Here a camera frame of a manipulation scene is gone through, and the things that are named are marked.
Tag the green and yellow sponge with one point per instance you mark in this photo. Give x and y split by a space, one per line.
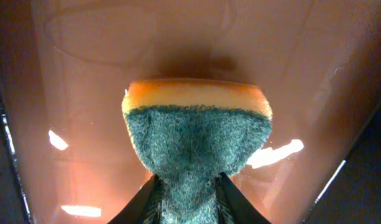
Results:
188 131

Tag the black shallow sponge tray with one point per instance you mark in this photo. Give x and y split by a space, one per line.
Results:
65 66

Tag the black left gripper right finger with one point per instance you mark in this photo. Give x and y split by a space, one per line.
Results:
232 205

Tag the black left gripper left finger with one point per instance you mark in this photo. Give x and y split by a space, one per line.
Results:
145 207

